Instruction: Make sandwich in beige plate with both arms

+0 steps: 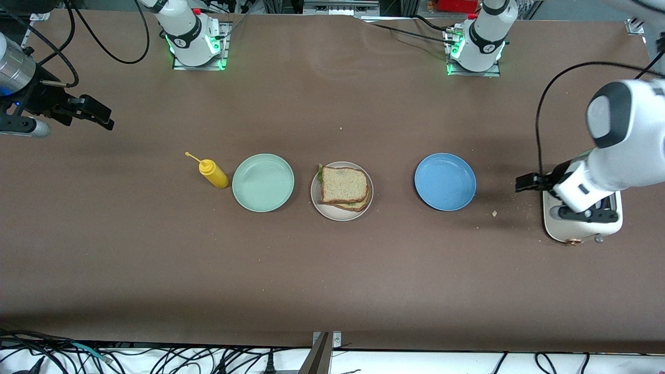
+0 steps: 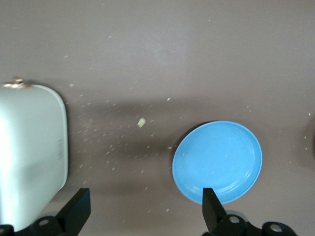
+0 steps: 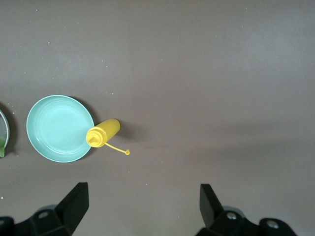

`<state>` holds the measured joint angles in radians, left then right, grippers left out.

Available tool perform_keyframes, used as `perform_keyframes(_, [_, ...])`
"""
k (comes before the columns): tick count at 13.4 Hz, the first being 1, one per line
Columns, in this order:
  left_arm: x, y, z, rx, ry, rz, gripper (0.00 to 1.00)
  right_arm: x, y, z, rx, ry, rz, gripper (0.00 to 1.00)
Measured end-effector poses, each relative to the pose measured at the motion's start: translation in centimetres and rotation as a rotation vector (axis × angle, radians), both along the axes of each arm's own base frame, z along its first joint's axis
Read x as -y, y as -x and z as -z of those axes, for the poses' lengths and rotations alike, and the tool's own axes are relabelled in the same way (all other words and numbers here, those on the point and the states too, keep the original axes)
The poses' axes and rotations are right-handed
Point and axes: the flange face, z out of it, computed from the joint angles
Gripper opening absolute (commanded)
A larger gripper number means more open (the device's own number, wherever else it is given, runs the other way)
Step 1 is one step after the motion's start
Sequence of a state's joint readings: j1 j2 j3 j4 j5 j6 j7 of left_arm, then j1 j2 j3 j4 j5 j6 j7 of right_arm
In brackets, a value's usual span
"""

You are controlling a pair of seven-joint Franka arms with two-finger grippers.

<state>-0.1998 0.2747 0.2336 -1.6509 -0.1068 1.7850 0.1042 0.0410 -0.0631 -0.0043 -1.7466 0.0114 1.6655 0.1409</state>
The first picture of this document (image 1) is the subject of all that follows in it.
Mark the green lettuce leaf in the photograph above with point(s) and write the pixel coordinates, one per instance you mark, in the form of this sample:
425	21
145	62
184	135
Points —
319	174

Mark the blue round plate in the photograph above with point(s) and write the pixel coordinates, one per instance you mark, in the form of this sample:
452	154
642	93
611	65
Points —
445	182

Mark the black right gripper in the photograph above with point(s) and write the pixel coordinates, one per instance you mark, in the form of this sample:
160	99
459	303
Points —
45	97

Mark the red box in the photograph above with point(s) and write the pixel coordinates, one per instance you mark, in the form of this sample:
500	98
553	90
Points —
457	5

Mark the brown toast bread slice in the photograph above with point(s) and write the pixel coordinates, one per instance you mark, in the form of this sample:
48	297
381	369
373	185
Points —
343	184
361	205

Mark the yellow squeeze mustard bottle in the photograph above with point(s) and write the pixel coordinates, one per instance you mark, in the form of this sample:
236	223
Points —
214	174

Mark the black power plug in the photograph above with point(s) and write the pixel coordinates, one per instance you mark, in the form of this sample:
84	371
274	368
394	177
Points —
269	363

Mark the cream white two-slot toaster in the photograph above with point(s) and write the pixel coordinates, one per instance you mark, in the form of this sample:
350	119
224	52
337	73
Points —
571	231

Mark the grey power strip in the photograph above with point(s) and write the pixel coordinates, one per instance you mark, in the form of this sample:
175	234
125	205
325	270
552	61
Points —
340	6

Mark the beige round plate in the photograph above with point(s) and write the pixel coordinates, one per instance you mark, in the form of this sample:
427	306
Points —
324	210

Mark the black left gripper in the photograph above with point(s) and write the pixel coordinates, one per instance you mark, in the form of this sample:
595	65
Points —
543	182

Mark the aluminium table edge bracket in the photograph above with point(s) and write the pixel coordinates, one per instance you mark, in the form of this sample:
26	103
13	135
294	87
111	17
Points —
319	358

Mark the mint green round plate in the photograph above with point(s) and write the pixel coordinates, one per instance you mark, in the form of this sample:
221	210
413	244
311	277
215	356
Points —
263	183

